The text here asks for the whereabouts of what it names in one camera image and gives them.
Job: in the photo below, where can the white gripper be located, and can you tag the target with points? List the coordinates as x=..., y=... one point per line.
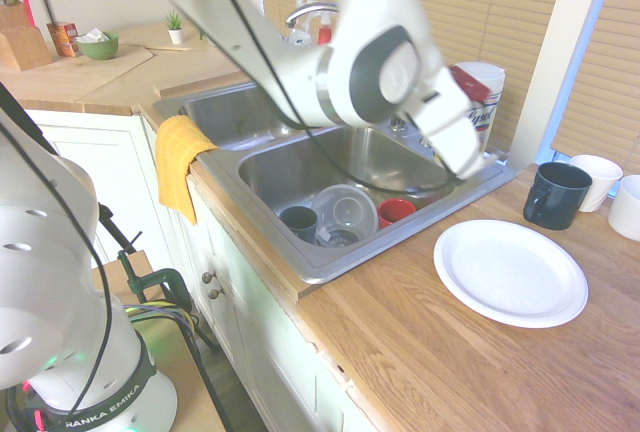
x=450, y=122

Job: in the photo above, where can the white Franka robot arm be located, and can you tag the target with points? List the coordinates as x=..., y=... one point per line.
x=370, y=67

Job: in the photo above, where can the stainless steel double sink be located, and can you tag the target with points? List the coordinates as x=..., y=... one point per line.
x=360, y=157

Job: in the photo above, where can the metal sink drain strainer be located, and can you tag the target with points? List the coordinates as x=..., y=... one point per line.
x=342, y=238

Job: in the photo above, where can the Lysol wipes canister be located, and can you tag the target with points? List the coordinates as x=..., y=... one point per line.
x=487, y=102

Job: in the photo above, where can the red ceramic mug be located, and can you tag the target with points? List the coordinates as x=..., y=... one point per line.
x=395, y=212

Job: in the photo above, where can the wide wooden window blind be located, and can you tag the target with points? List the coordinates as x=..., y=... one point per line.
x=475, y=7

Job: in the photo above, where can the dark green mug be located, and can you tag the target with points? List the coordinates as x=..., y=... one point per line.
x=555, y=202

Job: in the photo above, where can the clear plastic round container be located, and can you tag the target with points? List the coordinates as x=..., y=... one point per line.
x=345, y=209

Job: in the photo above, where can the red spray bottle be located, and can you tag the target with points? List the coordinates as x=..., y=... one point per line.
x=324, y=32

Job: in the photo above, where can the white paper plate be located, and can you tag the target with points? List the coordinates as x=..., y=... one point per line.
x=510, y=272

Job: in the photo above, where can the narrow wooden window blind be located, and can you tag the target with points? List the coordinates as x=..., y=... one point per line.
x=607, y=77

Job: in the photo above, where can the white ribbed cup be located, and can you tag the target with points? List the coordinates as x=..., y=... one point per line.
x=627, y=212
x=602, y=182

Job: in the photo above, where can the white spray bottle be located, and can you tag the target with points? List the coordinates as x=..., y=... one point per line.
x=301, y=34

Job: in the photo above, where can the grey plastic cup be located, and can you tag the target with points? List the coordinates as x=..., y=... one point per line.
x=299, y=222

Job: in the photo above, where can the chrome kitchen faucet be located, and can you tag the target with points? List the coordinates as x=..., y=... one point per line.
x=306, y=11

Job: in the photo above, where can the yellow dish cloth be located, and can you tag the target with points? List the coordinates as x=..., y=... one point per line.
x=177, y=162

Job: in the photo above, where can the brass cabinet knob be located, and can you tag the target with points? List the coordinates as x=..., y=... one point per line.
x=208, y=277
x=216, y=294

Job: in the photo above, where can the small potted plant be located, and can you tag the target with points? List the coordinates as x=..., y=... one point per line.
x=175, y=29

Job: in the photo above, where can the white kitchen cabinet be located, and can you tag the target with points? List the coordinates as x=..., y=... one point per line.
x=240, y=332

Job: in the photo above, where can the green metal clamp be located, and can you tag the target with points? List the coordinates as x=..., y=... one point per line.
x=165, y=282

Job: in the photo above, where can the green bowl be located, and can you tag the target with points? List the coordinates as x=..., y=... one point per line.
x=100, y=49

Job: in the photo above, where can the crumpled white paper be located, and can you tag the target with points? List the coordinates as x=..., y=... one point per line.
x=92, y=36

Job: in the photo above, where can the wooden cutting board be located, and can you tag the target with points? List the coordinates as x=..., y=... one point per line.
x=85, y=74

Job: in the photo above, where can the orange cardboard box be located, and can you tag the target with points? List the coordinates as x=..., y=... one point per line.
x=61, y=39

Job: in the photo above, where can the wooden knife block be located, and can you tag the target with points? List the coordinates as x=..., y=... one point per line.
x=22, y=47

